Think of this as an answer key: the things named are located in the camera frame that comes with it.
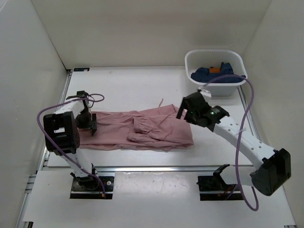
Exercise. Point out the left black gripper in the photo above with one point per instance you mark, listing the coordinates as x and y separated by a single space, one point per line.
91 124

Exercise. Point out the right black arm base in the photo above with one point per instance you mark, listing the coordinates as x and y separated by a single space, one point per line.
213 188

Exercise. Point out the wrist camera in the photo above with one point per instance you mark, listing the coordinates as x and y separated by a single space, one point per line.
80 94
196 102

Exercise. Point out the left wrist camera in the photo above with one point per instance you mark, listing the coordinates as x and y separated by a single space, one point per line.
80 94

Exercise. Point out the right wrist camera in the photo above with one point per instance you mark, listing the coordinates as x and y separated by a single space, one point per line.
196 102

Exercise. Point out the dark blue jeans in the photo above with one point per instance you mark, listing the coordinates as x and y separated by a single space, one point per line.
204 75

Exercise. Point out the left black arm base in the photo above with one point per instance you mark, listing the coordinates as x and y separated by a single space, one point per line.
90 187

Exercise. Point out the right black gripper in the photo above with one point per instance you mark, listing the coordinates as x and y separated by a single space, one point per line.
180 110

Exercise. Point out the white plastic basket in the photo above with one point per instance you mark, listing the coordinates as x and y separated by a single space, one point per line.
203 65

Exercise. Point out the pink trousers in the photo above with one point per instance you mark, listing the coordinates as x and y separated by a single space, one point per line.
151 129

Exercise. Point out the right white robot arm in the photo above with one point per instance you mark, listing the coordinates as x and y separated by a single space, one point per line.
272 168

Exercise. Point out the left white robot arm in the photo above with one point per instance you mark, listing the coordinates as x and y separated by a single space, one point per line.
63 139

